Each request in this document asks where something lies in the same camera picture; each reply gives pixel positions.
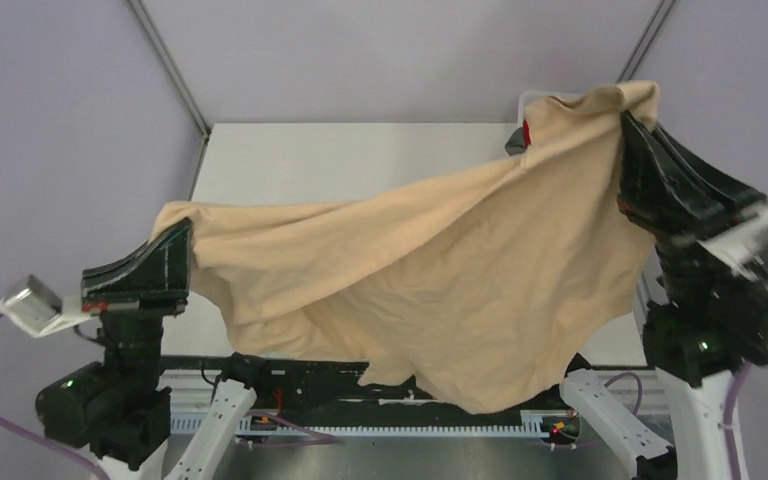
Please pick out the right corner wall profile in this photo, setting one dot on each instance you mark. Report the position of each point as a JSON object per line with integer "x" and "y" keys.
{"x": 647, "y": 39}

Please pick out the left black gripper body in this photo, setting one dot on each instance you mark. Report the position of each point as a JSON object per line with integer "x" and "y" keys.
{"x": 135, "y": 340}

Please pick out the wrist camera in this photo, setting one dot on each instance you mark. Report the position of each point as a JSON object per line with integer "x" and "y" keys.
{"x": 765, "y": 255}
{"x": 37, "y": 310}

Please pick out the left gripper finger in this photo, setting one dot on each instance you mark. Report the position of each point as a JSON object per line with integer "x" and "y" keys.
{"x": 106, "y": 299}
{"x": 158, "y": 267}

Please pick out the grey t shirt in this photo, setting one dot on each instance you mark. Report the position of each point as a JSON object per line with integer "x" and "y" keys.
{"x": 514, "y": 145}

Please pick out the corner wall profile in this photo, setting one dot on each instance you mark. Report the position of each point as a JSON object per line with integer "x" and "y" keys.
{"x": 160, "y": 50}
{"x": 647, "y": 39}

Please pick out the white plastic laundry basket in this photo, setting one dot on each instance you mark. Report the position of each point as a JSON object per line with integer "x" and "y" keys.
{"x": 528, "y": 97}

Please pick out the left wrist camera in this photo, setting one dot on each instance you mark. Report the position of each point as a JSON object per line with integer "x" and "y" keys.
{"x": 37, "y": 310}

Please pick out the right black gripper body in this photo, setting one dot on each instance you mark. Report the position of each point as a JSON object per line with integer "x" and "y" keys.
{"x": 688, "y": 269}

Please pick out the red t shirt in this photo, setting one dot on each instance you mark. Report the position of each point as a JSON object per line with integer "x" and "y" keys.
{"x": 526, "y": 133}

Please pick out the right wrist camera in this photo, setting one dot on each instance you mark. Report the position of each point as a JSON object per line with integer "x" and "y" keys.
{"x": 765, "y": 255}

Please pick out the aluminium frame rail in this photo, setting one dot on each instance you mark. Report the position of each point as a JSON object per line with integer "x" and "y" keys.
{"x": 178, "y": 391}

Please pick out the left corner wall profile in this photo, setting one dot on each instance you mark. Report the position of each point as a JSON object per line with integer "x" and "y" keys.
{"x": 160, "y": 50}

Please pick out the beige t shirt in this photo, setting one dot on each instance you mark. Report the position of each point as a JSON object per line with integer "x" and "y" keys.
{"x": 482, "y": 285}

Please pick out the white slotted cable duct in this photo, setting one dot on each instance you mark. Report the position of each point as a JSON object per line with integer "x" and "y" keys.
{"x": 528, "y": 427}

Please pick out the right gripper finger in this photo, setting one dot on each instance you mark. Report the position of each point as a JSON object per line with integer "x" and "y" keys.
{"x": 687, "y": 187}
{"x": 636, "y": 186}

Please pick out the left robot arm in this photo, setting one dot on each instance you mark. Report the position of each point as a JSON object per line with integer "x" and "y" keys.
{"x": 116, "y": 406}

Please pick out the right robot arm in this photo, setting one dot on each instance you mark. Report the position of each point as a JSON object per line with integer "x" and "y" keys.
{"x": 701, "y": 360}

